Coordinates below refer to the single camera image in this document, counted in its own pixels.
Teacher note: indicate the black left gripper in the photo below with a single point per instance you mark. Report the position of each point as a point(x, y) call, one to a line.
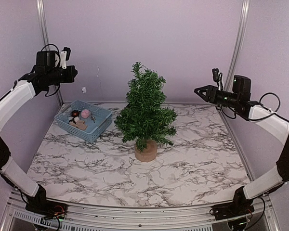
point(70, 78)

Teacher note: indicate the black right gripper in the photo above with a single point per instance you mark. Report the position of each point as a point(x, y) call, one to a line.
point(211, 92)

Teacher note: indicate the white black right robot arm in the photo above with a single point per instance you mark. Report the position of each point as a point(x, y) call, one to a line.
point(277, 127)

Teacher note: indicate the small green christmas tree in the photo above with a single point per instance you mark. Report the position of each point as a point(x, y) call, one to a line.
point(145, 120)

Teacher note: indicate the dark red bauble ornament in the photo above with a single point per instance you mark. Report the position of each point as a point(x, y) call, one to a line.
point(75, 113)

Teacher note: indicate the pink fluffy pompom ornament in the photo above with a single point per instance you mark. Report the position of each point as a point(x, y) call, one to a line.
point(85, 113)

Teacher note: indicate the white cotton boll sprig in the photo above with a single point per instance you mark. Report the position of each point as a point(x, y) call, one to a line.
point(73, 120)

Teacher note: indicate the beige burlap bow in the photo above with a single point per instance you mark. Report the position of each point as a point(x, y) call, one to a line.
point(80, 125)

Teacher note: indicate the light blue perforated plastic basket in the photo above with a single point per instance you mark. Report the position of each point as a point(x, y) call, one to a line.
point(93, 130)

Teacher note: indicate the gold berry sprig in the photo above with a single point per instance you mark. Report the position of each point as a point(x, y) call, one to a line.
point(93, 118)

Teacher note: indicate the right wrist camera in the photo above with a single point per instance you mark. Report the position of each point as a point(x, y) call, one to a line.
point(217, 75)

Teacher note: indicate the right aluminium corner post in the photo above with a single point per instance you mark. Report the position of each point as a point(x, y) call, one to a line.
point(238, 43)

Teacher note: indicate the aluminium front rail frame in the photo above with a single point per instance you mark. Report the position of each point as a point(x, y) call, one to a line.
point(82, 217)

